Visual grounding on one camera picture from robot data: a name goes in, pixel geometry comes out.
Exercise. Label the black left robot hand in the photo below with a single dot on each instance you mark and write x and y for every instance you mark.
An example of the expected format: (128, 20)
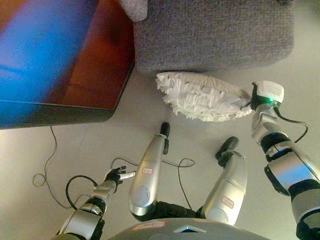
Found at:
(113, 175)

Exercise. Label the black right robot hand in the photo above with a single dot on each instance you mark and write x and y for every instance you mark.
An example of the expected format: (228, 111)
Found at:
(268, 91)

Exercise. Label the white fringed pillow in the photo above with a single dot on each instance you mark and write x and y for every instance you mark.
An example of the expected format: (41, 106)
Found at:
(200, 97)

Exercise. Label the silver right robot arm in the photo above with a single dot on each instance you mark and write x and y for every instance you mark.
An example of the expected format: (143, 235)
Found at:
(290, 170)

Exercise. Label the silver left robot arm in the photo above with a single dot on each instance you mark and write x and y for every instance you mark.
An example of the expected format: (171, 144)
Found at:
(82, 220)

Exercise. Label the grey fabric sofa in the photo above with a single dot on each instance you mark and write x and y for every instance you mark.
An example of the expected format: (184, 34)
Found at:
(212, 35)

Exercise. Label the silver left robot leg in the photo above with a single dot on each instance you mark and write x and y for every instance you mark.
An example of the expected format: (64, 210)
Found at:
(147, 175)

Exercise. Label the silver robot leg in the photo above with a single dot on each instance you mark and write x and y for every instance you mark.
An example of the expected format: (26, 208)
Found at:
(230, 185)
(147, 175)

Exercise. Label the grey robot torso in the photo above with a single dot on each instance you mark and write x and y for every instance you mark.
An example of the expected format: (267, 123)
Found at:
(187, 231)

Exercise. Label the silver right robot leg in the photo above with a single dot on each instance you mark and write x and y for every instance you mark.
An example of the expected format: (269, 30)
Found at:
(230, 185)

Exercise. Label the reddish brown wooden cabinet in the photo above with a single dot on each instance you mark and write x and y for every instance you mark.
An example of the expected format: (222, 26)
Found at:
(62, 62)

